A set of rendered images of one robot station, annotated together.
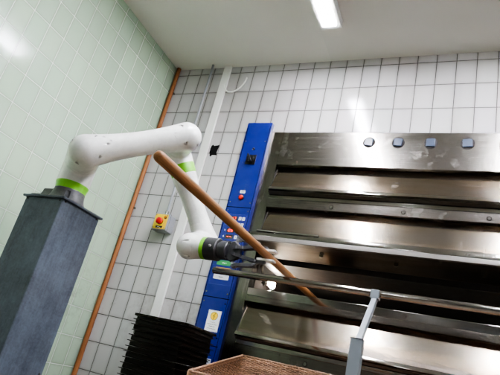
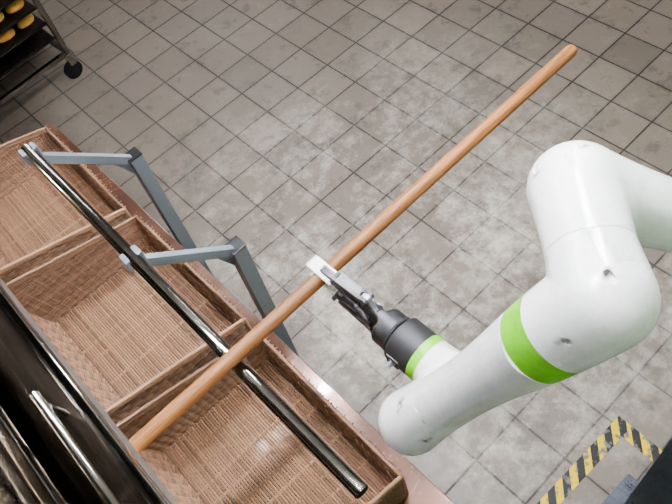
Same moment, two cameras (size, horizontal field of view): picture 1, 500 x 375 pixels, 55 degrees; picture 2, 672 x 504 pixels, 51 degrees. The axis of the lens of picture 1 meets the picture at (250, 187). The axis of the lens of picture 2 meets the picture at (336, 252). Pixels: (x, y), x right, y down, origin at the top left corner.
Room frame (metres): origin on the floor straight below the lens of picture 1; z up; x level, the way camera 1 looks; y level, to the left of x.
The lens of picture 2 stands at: (2.40, 0.31, 2.35)
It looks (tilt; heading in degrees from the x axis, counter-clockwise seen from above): 55 degrees down; 213
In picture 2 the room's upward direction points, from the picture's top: 16 degrees counter-clockwise
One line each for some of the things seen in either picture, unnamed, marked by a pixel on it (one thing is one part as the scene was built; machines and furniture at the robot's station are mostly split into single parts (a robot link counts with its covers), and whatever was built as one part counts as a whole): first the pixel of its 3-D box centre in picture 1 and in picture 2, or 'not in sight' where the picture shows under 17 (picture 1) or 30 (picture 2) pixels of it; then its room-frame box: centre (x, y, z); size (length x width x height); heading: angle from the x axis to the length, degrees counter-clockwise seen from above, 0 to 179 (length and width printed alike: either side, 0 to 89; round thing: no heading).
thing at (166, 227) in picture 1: (163, 223); not in sight; (2.71, 0.44, 1.46); 0.10 x 0.07 x 0.10; 63
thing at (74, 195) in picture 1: (56, 198); not in sight; (1.86, 0.74, 1.23); 0.26 x 0.15 x 0.06; 61
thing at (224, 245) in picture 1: (231, 251); (381, 321); (1.85, 0.01, 1.19); 0.09 x 0.07 x 0.08; 63
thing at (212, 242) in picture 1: (214, 249); (408, 346); (1.89, 0.08, 1.19); 0.12 x 0.06 x 0.09; 153
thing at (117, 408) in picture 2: not in sight; (124, 319); (1.81, -0.81, 0.72); 0.56 x 0.49 x 0.28; 63
